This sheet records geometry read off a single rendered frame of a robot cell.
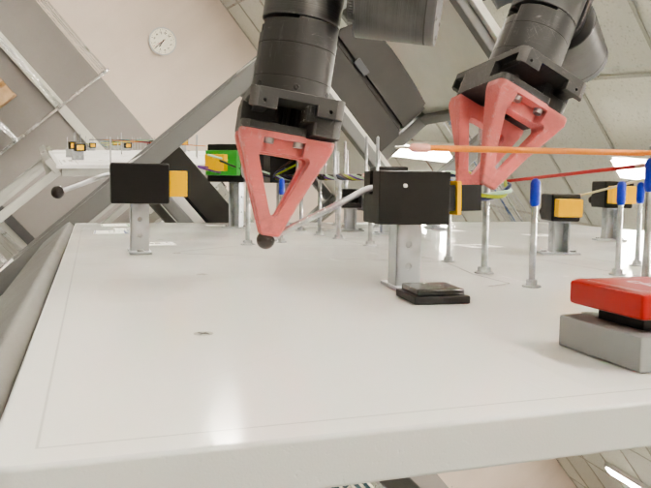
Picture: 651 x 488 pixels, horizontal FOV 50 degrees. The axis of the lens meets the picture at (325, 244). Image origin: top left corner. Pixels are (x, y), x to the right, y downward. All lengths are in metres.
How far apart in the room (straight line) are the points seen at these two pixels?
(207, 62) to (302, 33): 7.68
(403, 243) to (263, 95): 0.16
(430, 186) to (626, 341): 0.24
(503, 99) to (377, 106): 1.10
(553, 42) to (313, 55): 0.20
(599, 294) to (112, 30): 7.79
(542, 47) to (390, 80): 1.09
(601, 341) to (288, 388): 0.15
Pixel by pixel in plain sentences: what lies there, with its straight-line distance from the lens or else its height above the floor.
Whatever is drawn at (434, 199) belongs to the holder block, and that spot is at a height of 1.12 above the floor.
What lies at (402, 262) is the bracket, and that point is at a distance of 0.54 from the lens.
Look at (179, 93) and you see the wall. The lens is 8.10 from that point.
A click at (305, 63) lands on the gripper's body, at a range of 0.50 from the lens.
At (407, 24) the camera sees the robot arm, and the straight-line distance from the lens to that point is 0.50.
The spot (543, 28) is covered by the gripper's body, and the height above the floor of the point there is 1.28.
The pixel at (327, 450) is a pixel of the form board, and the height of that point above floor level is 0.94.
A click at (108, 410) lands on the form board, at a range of 0.26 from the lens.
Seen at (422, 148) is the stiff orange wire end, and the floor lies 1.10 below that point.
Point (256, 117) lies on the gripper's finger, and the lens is 0.51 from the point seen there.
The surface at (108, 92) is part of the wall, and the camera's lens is 7.99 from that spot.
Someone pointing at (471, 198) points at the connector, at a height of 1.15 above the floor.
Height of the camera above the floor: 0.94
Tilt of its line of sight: 10 degrees up
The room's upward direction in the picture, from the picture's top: 48 degrees clockwise
